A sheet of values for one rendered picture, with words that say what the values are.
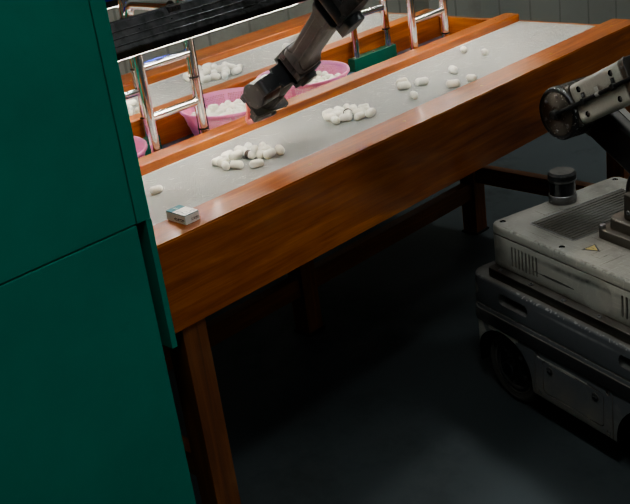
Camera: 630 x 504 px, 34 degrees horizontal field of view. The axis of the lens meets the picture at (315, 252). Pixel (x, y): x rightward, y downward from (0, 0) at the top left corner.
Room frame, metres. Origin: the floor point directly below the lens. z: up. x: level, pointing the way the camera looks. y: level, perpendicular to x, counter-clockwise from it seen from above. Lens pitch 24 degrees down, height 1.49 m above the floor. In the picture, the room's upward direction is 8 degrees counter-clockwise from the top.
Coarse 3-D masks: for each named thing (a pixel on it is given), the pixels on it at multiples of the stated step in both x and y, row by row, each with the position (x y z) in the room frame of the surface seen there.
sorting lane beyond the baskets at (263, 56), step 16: (368, 16) 3.70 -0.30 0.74; (400, 16) 3.62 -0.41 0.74; (336, 32) 3.51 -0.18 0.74; (256, 48) 3.44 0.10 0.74; (272, 48) 3.40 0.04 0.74; (256, 64) 3.21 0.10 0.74; (176, 80) 3.15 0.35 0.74; (224, 80) 3.07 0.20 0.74; (160, 96) 2.98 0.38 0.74; (176, 96) 2.96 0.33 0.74
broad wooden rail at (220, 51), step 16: (304, 16) 3.73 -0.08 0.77; (256, 32) 3.57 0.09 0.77; (272, 32) 3.53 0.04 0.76; (288, 32) 3.54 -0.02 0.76; (208, 48) 3.42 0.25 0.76; (224, 48) 3.39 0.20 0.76; (240, 48) 3.40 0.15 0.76; (176, 64) 3.26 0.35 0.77; (128, 80) 3.13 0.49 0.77; (160, 80) 3.17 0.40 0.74
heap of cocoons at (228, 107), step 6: (228, 102) 2.80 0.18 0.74; (234, 102) 2.79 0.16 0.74; (240, 102) 2.79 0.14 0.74; (210, 108) 2.77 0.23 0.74; (216, 108) 2.79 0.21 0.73; (222, 108) 2.76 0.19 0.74; (228, 108) 2.73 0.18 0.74; (234, 108) 2.75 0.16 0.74; (240, 108) 2.72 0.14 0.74; (192, 114) 2.75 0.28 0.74; (210, 114) 2.71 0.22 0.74; (216, 114) 2.69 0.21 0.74; (222, 114) 2.68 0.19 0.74
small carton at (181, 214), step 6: (168, 210) 1.91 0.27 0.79; (174, 210) 1.90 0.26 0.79; (180, 210) 1.90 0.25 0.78; (186, 210) 1.89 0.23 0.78; (192, 210) 1.89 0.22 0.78; (168, 216) 1.90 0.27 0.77; (174, 216) 1.89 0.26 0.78; (180, 216) 1.88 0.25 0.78; (186, 216) 1.87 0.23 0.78; (192, 216) 1.88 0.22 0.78; (198, 216) 1.89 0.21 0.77; (180, 222) 1.88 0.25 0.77; (186, 222) 1.87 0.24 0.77
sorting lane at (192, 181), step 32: (512, 32) 3.15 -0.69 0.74; (544, 32) 3.10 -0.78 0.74; (576, 32) 3.04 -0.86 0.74; (416, 64) 2.93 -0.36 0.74; (448, 64) 2.88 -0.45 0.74; (480, 64) 2.83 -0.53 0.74; (352, 96) 2.69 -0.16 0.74; (384, 96) 2.65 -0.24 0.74; (288, 128) 2.49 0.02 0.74; (320, 128) 2.45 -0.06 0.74; (352, 128) 2.41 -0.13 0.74; (192, 160) 2.34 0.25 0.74; (288, 160) 2.24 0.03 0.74; (192, 192) 2.12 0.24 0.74; (224, 192) 2.09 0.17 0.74
